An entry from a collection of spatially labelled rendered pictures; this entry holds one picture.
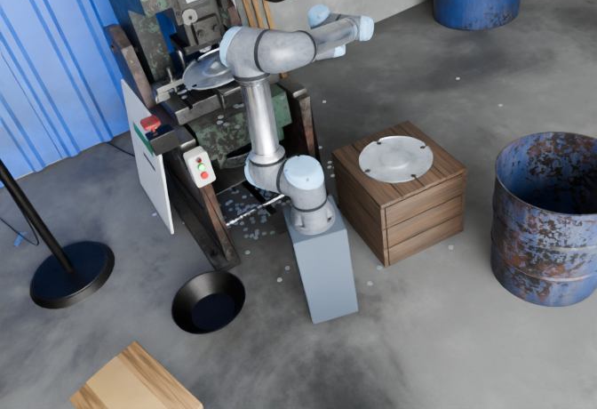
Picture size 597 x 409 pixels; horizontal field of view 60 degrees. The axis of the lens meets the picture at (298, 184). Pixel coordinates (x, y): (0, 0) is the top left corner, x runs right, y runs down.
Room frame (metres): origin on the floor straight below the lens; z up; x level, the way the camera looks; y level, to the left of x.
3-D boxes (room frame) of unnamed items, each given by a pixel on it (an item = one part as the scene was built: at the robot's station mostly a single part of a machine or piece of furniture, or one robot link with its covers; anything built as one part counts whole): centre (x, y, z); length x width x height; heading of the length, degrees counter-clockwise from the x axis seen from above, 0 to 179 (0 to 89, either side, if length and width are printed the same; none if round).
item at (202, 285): (1.32, 0.44, 0.04); 0.30 x 0.30 x 0.07
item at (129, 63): (1.94, 0.55, 0.45); 0.92 x 0.12 x 0.90; 23
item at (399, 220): (1.59, -0.40, 0.18); 0.40 x 0.38 x 0.35; 16
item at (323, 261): (1.25, -0.02, 0.23); 0.18 x 0.18 x 0.45; 5
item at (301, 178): (1.26, -0.02, 0.62); 0.13 x 0.12 x 0.14; 50
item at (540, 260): (1.19, -0.85, 0.24); 0.42 x 0.42 x 0.48
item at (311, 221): (1.25, -0.02, 0.50); 0.15 x 0.15 x 0.10
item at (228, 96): (1.76, 0.18, 0.72); 0.25 x 0.14 x 0.14; 23
